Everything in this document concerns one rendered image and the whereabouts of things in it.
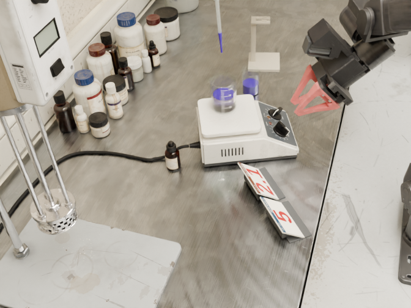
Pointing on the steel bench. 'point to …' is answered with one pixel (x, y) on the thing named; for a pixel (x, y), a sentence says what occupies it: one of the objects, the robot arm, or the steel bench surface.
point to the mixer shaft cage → (63, 199)
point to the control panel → (276, 124)
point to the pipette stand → (261, 58)
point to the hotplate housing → (242, 146)
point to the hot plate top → (248, 110)
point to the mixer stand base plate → (87, 269)
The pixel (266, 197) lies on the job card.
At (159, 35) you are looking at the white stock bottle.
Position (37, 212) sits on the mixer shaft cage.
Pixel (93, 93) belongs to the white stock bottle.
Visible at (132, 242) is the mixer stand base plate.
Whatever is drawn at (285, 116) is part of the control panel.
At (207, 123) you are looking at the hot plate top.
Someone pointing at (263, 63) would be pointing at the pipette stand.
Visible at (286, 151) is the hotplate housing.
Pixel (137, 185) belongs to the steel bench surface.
